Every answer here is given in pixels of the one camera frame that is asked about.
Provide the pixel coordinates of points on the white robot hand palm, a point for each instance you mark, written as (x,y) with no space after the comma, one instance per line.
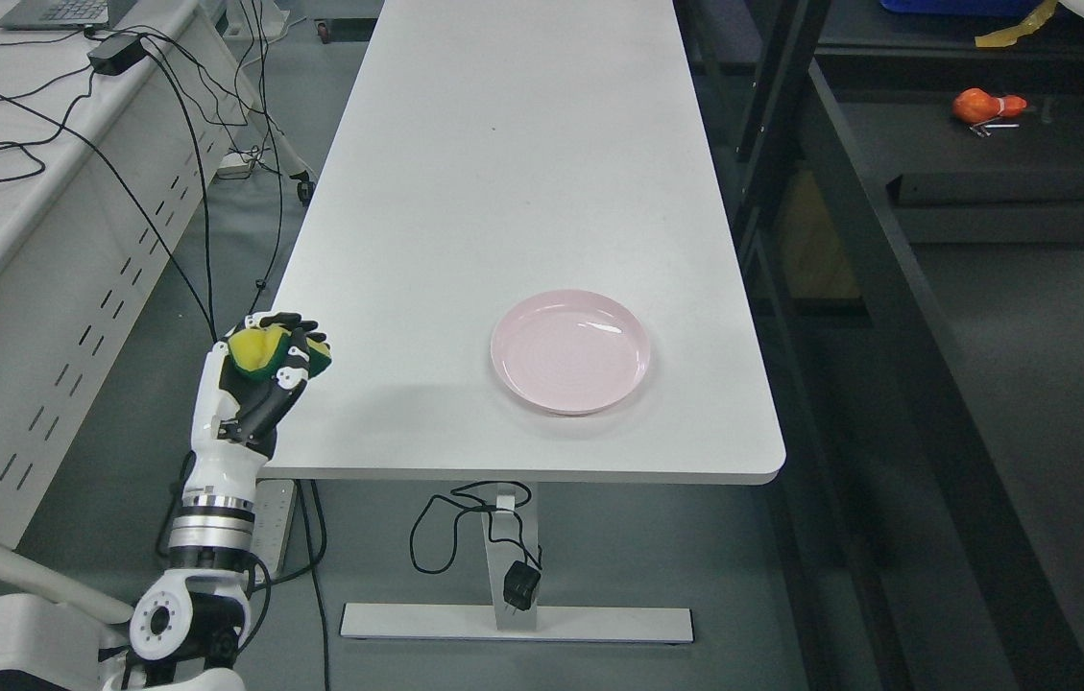
(222,470)

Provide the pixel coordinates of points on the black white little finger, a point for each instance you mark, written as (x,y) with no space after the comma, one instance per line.
(265,320)

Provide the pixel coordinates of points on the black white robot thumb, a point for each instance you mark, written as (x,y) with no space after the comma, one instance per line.
(260,408)

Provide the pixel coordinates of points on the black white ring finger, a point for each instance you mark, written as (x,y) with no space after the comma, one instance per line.
(309,328)

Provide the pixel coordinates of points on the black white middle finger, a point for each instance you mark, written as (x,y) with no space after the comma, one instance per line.
(300,342)

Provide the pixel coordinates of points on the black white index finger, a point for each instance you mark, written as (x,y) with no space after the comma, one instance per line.
(296,364)

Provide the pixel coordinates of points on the green yellow sponge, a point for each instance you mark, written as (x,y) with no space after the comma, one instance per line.
(260,352)

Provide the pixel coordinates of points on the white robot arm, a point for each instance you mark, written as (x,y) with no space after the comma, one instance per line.
(186,630)

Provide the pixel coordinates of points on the dark metal shelf rack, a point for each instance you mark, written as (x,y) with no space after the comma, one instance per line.
(920,294)

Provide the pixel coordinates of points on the orange toy on shelf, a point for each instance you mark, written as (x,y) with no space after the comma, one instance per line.
(982,111)

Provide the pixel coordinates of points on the white power strip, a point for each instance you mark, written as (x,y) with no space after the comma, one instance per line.
(237,165)

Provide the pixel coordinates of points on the white side desk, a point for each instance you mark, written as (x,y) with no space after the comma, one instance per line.
(99,176)

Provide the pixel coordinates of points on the white standing desk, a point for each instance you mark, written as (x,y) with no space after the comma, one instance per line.
(490,151)

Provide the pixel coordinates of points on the pink round plate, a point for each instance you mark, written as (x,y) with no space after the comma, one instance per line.
(570,352)

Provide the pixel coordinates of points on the black laptop power brick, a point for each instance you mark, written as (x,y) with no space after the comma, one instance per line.
(115,54)

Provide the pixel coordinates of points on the black power adapter under desk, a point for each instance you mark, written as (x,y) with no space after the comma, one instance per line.
(520,585)

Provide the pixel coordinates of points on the grey laptop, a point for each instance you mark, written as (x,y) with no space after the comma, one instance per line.
(61,15)

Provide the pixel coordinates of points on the blue plastic bin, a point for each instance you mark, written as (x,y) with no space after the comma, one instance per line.
(970,8)

